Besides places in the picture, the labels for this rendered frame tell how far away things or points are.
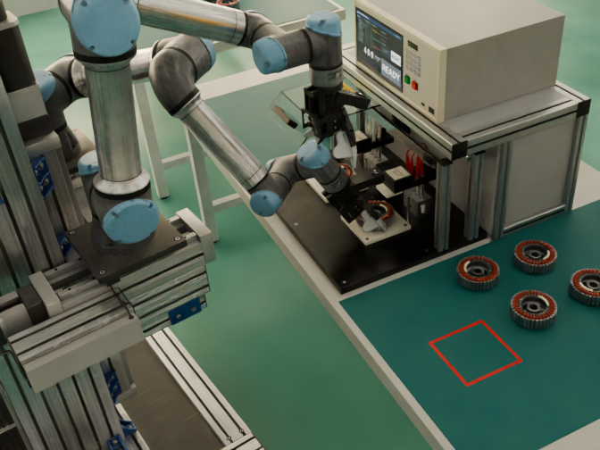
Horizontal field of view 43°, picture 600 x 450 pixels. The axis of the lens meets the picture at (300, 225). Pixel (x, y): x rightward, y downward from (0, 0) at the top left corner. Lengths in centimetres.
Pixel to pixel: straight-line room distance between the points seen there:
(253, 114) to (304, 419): 113
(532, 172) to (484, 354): 57
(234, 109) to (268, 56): 136
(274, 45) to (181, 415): 134
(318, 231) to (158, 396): 80
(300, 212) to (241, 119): 68
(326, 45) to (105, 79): 47
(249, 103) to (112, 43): 159
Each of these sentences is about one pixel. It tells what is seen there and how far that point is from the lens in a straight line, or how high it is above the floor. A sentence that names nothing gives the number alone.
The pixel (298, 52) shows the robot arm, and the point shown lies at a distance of 160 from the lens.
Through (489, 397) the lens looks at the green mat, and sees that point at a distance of 179.
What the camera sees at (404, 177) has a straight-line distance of 214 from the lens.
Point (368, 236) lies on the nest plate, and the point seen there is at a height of 78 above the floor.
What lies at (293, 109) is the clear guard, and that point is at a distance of 223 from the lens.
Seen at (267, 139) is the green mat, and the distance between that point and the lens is 270.
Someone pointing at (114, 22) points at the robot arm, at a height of 162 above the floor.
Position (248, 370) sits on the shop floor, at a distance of 287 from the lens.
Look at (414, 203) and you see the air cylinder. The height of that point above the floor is 81.
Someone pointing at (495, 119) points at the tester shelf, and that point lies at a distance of 204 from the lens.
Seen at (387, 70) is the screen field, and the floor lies 117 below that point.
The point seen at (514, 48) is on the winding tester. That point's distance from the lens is 207.
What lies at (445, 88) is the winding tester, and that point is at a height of 121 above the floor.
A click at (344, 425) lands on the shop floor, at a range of 267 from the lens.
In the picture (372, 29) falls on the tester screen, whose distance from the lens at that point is 219.
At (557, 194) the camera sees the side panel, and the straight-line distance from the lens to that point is 230.
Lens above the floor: 211
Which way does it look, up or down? 37 degrees down
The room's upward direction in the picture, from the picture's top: 5 degrees counter-clockwise
